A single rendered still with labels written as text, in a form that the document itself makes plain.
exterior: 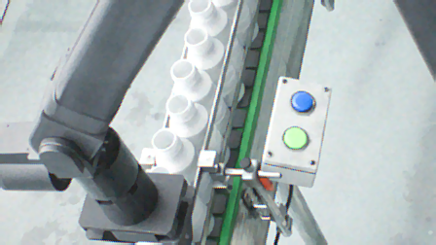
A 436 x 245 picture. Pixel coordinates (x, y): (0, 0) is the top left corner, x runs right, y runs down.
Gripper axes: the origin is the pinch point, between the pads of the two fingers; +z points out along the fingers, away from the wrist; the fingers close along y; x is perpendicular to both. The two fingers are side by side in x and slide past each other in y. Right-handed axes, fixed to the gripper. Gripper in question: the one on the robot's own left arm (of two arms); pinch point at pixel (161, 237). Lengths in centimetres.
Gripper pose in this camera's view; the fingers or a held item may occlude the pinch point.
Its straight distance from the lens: 114.1
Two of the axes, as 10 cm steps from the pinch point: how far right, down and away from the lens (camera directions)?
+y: 9.5, 0.4, -3.0
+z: 2.3, 5.1, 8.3
